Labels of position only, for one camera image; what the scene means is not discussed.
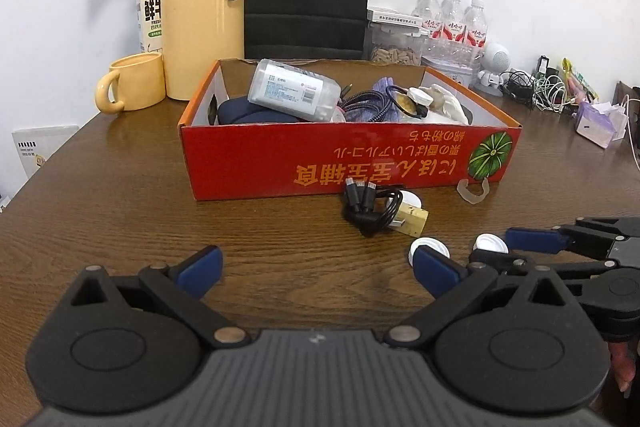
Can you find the plain white bottle cap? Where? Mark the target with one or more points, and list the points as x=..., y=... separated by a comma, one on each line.
x=432, y=249

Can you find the ribbed white bottle cap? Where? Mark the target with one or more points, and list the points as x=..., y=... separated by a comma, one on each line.
x=490, y=243

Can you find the clear plastic clip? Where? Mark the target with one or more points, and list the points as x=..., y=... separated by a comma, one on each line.
x=462, y=192

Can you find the yellow thermos jug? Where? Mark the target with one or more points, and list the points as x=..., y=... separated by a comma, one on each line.
x=200, y=17

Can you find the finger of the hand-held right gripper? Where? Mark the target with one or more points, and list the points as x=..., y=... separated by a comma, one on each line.
x=535, y=240
x=500, y=261

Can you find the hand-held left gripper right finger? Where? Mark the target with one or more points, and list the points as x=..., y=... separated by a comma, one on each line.
x=435, y=272

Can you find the colourful snack packet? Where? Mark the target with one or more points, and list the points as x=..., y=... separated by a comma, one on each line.
x=580, y=82

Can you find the flat white box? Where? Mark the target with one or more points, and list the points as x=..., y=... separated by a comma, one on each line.
x=395, y=15

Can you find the clear water bottle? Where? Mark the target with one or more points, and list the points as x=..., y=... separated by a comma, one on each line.
x=452, y=24
x=425, y=12
x=475, y=32

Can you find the person's right hand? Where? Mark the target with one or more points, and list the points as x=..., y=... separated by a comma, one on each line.
x=622, y=367

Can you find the white cloth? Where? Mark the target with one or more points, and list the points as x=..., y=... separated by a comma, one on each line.
x=447, y=104

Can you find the black charger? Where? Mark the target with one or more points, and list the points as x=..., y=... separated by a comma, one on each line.
x=545, y=67

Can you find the brown bag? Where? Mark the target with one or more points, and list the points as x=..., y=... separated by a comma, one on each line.
x=630, y=94

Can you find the clear snack container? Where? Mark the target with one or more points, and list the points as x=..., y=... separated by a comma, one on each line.
x=395, y=54

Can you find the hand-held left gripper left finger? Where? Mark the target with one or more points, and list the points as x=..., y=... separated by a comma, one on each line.
x=200, y=270

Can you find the red cardboard box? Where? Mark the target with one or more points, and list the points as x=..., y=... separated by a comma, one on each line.
x=280, y=157

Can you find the purple fabric pouch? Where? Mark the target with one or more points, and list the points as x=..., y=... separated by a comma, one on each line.
x=382, y=84

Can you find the yellow mug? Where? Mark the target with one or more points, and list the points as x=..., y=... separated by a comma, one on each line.
x=140, y=79

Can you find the smooth white lid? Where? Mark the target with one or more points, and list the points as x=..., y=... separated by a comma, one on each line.
x=412, y=198

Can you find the white slotted box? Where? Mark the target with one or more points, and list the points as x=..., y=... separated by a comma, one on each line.
x=45, y=154

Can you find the dark zip case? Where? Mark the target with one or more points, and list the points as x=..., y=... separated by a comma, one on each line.
x=240, y=112

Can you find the round amber lens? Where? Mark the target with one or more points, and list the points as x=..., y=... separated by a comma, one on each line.
x=406, y=106

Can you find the white robot speaker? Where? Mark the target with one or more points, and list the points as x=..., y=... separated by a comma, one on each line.
x=494, y=62

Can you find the clear cotton swab pack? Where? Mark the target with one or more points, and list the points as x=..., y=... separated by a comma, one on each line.
x=290, y=89

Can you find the purple tissue pack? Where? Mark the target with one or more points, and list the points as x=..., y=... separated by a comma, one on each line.
x=597, y=127

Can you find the small yellow toy block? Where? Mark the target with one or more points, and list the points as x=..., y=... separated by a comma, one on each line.
x=412, y=217

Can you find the white milk carton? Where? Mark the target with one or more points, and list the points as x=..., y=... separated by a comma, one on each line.
x=150, y=12

